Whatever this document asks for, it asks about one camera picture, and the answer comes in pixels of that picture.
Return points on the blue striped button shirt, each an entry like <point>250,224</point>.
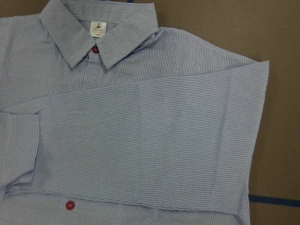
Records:
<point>108,119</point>

